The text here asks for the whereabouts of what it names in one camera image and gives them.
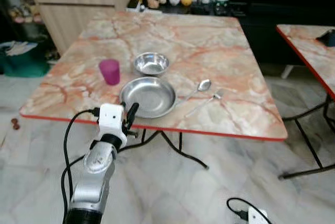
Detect shallow steel plate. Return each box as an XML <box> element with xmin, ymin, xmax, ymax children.
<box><xmin>119</xmin><ymin>76</ymin><xmax>177</xmax><ymax>119</ymax></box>

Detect black metal table leg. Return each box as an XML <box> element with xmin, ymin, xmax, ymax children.
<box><xmin>160</xmin><ymin>130</ymin><xmax>210</xmax><ymax>170</ymax></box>
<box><xmin>279</xmin><ymin>162</ymin><xmax>335</xmax><ymax>180</ymax></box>
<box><xmin>118</xmin><ymin>131</ymin><xmax>159</xmax><ymax>153</ymax></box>

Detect purple plastic cup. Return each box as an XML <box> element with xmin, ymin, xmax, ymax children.
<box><xmin>99</xmin><ymin>59</ymin><xmax>121</xmax><ymax>86</ymax></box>

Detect small steel bowl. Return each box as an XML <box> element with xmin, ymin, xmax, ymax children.
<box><xmin>134</xmin><ymin>52</ymin><xmax>171</xmax><ymax>76</ymax></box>

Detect steel spoon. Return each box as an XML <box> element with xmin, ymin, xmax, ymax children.
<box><xmin>175</xmin><ymin>79</ymin><xmax>212</xmax><ymax>105</ymax></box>

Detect steel fork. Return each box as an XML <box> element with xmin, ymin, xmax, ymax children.
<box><xmin>184</xmin><ymin>91</ymin><xmax>224</xmax><ymax>118</ymax></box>

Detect teal storage bin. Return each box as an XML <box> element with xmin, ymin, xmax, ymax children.
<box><xmin>0</xmin><ymin>41</ymin><xmax>50</xmax><ymax>77</ymax></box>

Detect light wooden cabinet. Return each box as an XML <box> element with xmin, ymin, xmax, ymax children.
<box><xmin>24</xmin><ymin>0</ymin><xmax>132</xmax><ymax>54</ymax></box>

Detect white papers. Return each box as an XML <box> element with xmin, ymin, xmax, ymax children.
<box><xmin>0</xmin><ymin>41</ymin><xmax>37</xmax><ymax>56</ymax></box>

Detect small black box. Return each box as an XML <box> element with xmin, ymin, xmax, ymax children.
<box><xmin>316</xmin><ymin>29</ymin><xmax>335</xmax><ymax>47</ymax></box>

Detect pastel toy figurines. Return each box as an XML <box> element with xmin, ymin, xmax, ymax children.
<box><xmin>8</xmin><ymin>4</ymin><xmax>42</xmax><ymax>24</ymax></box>

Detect green mug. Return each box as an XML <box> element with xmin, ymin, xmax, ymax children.
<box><xmin>215</xmin><ymin>0</ymin><xmax>230</xmax><ymax>15</ymax></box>

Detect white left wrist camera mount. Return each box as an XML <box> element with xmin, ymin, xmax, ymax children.
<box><xmin>98</xmin><ymin>104</ymin><xmax>128</xmax><ymax>147</ymax></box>

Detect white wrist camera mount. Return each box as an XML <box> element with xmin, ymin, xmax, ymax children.
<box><xmin>248</xmin><ymin>207</ymin><xmax>270</xmax><ymax>224</ymax></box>
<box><xmin>98</xmin><ymin>104</ymin><xmax>128</xmax><ymax>147</ymax></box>

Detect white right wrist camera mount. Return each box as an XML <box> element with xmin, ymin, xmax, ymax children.
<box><xmin>248</xmin><ymin>207</ymin><xmax>270</xmax><ymax>224</ymax></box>

